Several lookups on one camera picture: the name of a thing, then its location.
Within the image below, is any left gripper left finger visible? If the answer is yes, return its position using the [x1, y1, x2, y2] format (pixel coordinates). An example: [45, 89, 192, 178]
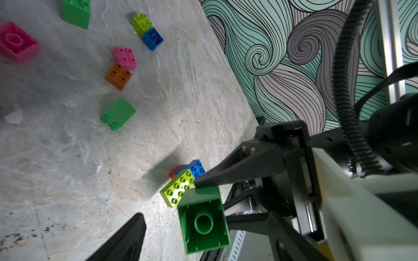
[87, 213, 147, 261]

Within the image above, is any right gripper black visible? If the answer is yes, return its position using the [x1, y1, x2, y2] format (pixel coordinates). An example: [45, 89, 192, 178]
[195, 120, 359, 244]

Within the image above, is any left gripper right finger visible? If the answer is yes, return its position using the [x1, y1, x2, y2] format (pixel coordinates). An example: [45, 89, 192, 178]
[267, 212, 328, 261]

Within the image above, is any blue lego brick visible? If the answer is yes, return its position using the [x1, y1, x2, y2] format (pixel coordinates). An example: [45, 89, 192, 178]
[169, 159, 206, 179]

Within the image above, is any lime green long lego brick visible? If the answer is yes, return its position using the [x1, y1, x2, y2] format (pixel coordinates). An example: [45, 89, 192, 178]
[160, 169, 195, 208]

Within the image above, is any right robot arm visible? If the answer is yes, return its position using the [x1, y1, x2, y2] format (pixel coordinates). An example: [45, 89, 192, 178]
[197, 63, 418, 243]

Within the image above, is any orange lego brick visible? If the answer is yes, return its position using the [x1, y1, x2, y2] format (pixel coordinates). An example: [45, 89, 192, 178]
[104, 63, 132, 90]

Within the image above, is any small magenta lego brick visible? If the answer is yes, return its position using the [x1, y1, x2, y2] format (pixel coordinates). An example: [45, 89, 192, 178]
[112, 47, 137, 70]

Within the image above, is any lime and blue lego stack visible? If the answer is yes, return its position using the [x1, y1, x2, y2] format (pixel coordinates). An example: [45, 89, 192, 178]
[131, 13, 163, 51]

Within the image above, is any white slotted cable duct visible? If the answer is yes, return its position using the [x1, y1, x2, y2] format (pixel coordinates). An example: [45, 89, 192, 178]
[226, 231, 247, 261]

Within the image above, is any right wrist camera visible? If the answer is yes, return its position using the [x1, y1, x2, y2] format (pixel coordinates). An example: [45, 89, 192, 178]
[312, 148, 418, 261]

